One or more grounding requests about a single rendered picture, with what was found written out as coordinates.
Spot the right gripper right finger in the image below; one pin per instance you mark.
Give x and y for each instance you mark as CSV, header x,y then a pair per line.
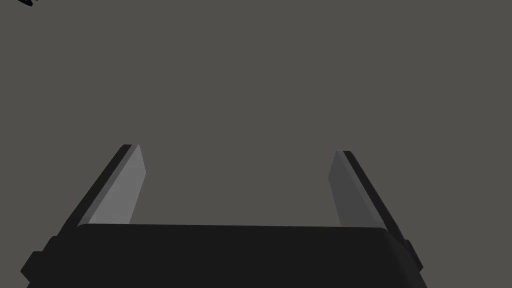
x,y
356,196

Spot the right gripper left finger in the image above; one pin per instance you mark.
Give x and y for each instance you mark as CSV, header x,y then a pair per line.
x,y
116,192

